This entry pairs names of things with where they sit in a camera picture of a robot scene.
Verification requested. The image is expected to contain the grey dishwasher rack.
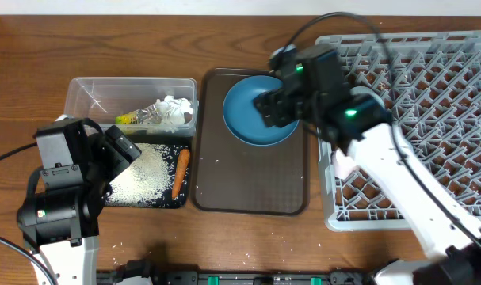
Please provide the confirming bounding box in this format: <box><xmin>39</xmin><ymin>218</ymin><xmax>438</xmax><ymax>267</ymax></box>
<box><xmin>319</xmin><ymin>31</ymin><xmax>481</xmax><ymax>221</ymax></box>

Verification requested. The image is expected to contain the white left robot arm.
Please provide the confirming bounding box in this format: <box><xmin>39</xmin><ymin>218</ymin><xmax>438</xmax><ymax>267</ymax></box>
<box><xmin>17</xmin><ymin>117</ymin><xmax>142</xmax><ymax>284</ymax></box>

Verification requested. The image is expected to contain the clear plastic bin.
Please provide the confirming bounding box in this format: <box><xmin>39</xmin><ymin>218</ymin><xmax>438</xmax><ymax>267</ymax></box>
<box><xmin>63</xmin><ymin>77</ymin><xmax>199</xmax><ymax>137</ymax></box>

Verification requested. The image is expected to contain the white tissue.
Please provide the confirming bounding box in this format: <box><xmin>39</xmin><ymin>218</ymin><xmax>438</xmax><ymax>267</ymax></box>
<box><xmin>152</xmin><ymin>95</ymin><xmax>193</xmax><ymax>132</ymax></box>

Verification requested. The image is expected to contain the pink cup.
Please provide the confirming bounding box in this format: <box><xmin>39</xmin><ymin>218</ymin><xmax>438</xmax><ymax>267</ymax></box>
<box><xmin>332</xmin><ymin>148</ymin><xmax>360</xmax><ymax>180</ymax></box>

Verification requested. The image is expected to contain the brown serving tray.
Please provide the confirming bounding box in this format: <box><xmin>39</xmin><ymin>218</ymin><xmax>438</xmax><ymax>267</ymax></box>
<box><xmin>191</xmin><ymin>68</ymin><xmax>310</xmax><ymax>216</ymax></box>

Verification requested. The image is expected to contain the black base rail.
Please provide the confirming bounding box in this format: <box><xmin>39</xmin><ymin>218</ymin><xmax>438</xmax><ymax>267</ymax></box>
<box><xmin>96</xmin><ymin>260</ymin><xmax>375</xmax><ymax>285</ymax></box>

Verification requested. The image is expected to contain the white rice heap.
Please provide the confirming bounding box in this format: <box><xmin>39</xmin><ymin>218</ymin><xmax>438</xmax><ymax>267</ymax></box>
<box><xmin>106</xmin><ymin>143</ymin><xmax>182</xmax><ymax>208</ymax></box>

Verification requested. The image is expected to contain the dark blue plate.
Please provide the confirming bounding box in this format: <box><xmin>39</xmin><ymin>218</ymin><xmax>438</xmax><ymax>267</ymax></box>
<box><xmin>223</xmin><ymin>75</ymin><xmax>299</xmax><ymax>146</ymax></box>

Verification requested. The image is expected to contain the light blue bowl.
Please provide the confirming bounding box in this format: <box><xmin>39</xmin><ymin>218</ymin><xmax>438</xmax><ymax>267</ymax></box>
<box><xmin>350</xmin><ymin>86</ymin><xmax>385</xmax><ymax>108</ymax></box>

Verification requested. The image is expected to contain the black plastic tray bin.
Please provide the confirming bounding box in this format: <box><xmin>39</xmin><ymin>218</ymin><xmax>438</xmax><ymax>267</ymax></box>
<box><xmin>103</xmin><ymin>136</ymin><xmax>193</xmax><ymax>210</ymax></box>

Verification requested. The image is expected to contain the orange carrot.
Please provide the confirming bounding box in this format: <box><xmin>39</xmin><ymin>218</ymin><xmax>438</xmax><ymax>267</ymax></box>
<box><xmin>171</xmin><ymin>148</ymin><xmax>191</xmax><ymax>200</ymax></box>

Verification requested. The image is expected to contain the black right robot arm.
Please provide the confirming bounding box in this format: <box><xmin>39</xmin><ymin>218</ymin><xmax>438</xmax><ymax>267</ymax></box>
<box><xmin>253</xmin><ymin>44</ymin><xmax>481</xmax><ymax>284</ymax></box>

